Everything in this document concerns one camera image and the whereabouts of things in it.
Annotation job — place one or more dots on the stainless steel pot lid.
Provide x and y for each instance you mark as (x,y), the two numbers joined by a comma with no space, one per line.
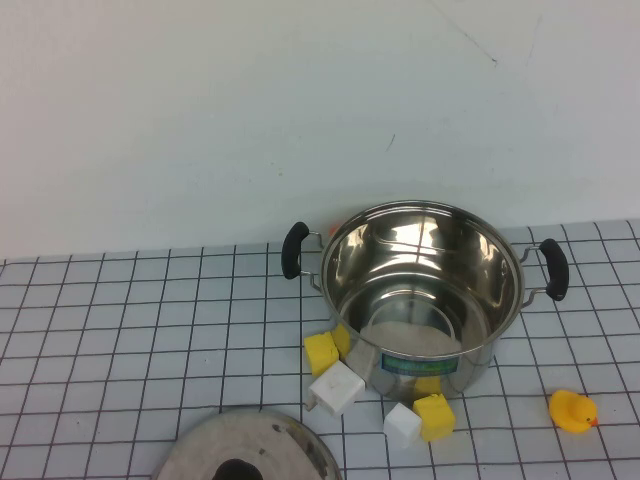
(280,440)

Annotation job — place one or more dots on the yellow sponge cube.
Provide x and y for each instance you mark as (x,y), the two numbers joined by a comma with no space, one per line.
(434,417)
(321,352)

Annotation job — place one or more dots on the white charger plug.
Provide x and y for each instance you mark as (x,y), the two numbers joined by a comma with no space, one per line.
(336,387)

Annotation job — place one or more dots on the white black grid tablecloth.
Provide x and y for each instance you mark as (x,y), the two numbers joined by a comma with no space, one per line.
(150,325)

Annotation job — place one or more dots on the small white cube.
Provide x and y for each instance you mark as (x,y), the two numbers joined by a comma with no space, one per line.
(401,425)

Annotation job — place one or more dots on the yellow rubber duck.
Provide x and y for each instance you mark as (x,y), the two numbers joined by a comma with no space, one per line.
(570,411)

